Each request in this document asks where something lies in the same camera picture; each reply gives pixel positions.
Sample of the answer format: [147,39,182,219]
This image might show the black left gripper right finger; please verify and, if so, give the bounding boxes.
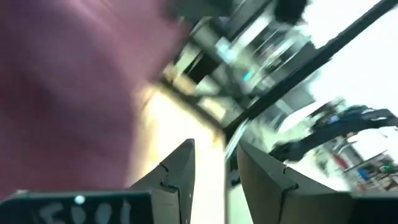
[236,140,354,224]

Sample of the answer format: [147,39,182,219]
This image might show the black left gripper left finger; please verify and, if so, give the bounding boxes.
[129,138,196,224]

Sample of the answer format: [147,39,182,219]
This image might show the maroon hat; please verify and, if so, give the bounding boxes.
[0,0,190,200]

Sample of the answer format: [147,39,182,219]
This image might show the black frame beam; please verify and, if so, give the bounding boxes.
[223,0,398,138]

